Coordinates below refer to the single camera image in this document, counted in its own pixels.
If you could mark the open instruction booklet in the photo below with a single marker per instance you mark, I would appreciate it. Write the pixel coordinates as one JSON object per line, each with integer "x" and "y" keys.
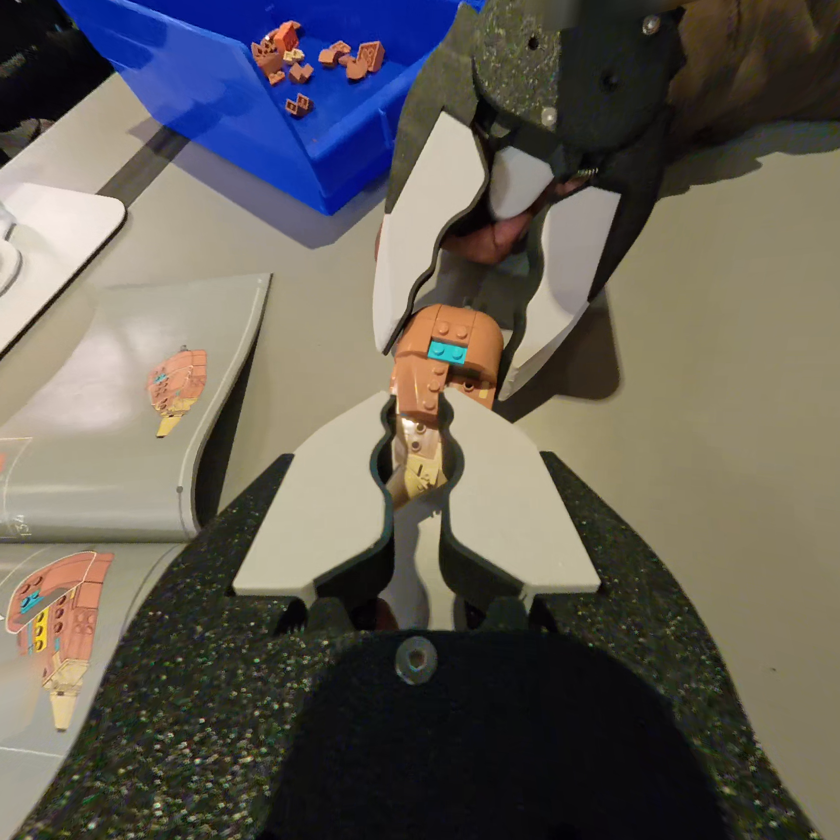
{"x": 98, "y": 367}

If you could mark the brown brick vehicle model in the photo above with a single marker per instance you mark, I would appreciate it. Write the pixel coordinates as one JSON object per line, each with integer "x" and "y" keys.
{"x": 446, "y": 328}

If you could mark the pile of brown bricks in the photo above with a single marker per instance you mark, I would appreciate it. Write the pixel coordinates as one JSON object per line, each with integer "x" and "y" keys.
{"x": 275, "y": 56}

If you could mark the person's right forearm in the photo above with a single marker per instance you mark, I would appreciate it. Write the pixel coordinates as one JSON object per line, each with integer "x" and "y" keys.
{"x": 754, "y": 65}

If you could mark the grey desk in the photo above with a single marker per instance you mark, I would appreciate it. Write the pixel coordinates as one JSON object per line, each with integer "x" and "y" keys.
{"x": 709, "y": 394}

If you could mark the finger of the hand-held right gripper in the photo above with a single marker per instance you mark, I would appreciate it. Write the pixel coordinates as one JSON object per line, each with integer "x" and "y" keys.
{"x": 413, "y": 216}
{"x": 571, "y": 262}

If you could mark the white stand base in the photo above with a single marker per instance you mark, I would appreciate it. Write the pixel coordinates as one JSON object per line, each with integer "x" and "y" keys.
{"x": 65, "y": 223}

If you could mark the person's right hand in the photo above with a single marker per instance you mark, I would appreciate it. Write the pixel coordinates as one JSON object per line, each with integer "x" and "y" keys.
{"x": 499, "y": 239}

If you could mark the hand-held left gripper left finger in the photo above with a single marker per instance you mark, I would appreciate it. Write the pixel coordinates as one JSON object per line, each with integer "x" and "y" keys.
{"x": 308, "y": 518}

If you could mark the blue plastic bin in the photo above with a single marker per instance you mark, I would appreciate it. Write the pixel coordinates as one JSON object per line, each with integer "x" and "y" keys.
{"x": 197, "y": 79}

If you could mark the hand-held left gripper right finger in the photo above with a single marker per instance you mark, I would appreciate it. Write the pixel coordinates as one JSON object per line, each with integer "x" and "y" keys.
{"x": 518, "y": 525}

